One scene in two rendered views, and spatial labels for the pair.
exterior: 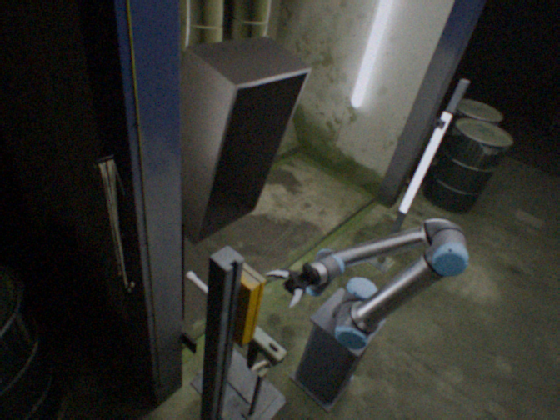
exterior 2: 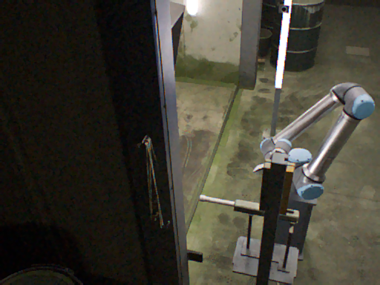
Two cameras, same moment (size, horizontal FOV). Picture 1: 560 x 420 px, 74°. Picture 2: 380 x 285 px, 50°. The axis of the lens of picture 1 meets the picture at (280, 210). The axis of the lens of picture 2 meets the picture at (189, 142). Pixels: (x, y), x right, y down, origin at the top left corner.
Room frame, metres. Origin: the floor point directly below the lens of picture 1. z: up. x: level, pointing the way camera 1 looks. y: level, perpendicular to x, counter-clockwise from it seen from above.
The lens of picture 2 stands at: (-0.38, 0.71, 2.66)
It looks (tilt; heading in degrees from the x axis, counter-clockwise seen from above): 40 degrees down; 344
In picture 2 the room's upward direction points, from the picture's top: 3 degrees counter-clockwise
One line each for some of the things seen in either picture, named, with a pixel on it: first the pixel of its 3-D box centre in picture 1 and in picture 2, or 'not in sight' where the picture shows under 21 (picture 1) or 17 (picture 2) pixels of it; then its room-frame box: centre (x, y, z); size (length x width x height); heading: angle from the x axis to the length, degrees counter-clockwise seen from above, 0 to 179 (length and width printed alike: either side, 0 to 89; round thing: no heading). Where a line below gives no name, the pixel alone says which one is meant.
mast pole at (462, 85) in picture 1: (415, 187); (280, 64); (2.45, -0.97, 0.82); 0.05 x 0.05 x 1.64; 56
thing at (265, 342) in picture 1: (230, 326); (247, 217); (0.81, 0.10, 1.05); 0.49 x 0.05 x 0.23; 56
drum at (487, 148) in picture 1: (463, 167); (296, 30); (3.70, -1.87, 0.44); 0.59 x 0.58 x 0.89; 161
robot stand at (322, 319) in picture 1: (334, 351); (289, 214); (1.26, -0.48, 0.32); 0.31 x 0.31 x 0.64; 56
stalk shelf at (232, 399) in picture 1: (237, 390); (265, 259); (0.71, 0.02, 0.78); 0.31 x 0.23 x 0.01; 56
